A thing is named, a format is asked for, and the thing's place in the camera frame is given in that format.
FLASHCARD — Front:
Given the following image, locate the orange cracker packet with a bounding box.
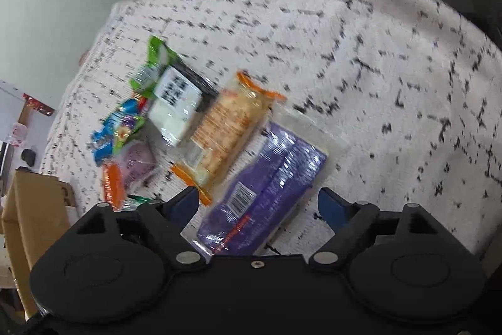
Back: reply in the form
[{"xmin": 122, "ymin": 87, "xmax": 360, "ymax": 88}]
[{"xmin": 169, "ymin": 70, "xmax": 287, "ymax": 206}]

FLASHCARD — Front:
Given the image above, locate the red packet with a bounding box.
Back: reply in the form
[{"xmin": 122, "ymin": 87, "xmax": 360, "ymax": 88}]
[{"xmin": 23, "ymin": 93, "xmax": 56, "ymax": 117}]

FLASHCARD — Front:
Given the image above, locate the white and black snack packet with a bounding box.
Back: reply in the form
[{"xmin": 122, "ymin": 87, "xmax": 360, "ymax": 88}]
[{"xmin": 148, "ymin": 62, "xmax": 218, "ymax": 147}]

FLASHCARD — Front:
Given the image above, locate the blue candy packet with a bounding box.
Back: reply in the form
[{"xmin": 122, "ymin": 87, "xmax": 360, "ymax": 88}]
[{"xmin": 91, "ymin": 100, "xmax": 147, "ymax": 167}]

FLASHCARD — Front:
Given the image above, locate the purple snack packet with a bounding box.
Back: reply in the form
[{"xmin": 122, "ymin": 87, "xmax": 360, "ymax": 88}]
[{"xmin": 195, "ymin": 111, "xmax": 350, "ymax": 257}]

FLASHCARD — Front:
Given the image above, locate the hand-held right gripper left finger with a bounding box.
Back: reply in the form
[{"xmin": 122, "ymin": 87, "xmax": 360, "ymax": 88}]
[{"xmin": 74, "ymin": 186, "xmax": 206, "ymax": 270}]

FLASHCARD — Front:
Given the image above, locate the small green candy packet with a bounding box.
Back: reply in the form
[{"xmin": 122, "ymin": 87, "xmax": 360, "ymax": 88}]
[{"xmin": 125, "ymin": 194, "xmax": 161, "ymax": 210}]

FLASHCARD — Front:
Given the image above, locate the clear-wrapped purple round snack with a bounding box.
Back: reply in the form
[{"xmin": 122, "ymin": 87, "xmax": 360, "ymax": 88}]
[{"xmin": 118, "ymin": 141, "xmax": 158, "ymax": 188}]

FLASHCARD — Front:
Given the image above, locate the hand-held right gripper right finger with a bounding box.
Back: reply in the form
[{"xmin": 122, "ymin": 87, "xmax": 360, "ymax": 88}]
[{"xmin": 309, "ymin": 187, "xmax": 442, "ymax": 270}]

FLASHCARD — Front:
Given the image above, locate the red candy bar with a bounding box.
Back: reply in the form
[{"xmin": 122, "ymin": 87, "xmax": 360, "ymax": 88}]
[{"xmin": 101, "ymin": 162, "xmax": 126, "ymax": 212}]

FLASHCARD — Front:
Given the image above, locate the pink plastic bag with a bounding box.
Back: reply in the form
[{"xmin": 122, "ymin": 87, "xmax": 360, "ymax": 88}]
[{"xmin": 10, "ymin": 123, "xmax": 28, "ymax": 143}]

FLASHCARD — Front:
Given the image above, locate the white black-patterned blanket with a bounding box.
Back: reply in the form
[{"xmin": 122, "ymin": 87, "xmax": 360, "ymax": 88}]
[{"xmin": 41, "ymin": 0, "xmax": 502, "ymax": 257}]

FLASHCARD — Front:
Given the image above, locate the cardboard box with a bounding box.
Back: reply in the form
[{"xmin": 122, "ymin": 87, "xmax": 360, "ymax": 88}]
[{"xmin": 0, "ymin": 168, "xmax": 77, "ymax": 316}]

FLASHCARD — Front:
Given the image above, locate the green snack packet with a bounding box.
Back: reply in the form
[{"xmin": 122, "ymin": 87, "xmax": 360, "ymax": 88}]
[{"xmin": 129, "ymin": 36, "xmax": 177, "ymax": 94}]

